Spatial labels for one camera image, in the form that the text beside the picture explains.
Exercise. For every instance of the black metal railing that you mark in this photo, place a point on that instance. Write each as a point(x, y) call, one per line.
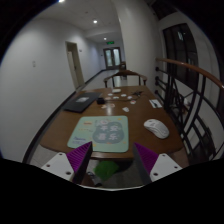
point(197, 118)

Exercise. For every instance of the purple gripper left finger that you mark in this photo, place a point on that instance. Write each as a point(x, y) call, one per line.
point(70, 166)

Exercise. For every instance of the wooden stair handrail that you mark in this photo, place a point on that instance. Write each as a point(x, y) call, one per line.
point(194, 68)

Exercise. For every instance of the light green mouse pad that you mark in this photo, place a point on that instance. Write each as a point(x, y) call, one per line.
point(108, 134)

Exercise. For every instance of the glass double door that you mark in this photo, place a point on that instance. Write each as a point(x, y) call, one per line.
point(112, 57)

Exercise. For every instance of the green exit sign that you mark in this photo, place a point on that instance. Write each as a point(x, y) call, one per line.
point(110, 42)

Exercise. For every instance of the small black box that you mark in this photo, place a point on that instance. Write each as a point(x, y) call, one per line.
point(100, 101)

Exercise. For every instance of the black closed laptop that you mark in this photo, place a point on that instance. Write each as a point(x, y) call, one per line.
point(81, 102)

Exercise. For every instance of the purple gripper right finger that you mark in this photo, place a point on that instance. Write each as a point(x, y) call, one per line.
point(153, 166)

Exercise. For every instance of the dark window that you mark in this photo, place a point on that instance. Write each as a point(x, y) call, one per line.
point(180, 46)

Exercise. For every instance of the white computer mouse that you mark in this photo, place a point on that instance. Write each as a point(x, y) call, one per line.
point(157, 128)

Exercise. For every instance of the white booklet on table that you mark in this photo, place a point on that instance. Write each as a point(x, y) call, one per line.
point(155, 103)

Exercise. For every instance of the wooden armchair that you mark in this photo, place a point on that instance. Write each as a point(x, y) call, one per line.
point(125, 73)

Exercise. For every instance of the beige side door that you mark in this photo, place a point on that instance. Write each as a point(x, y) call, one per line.
point(74, 64)

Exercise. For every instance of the green object under table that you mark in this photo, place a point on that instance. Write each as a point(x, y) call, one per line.
point(105, 169)

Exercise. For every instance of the white paper card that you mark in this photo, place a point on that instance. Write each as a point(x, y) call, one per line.
point(116, 90)

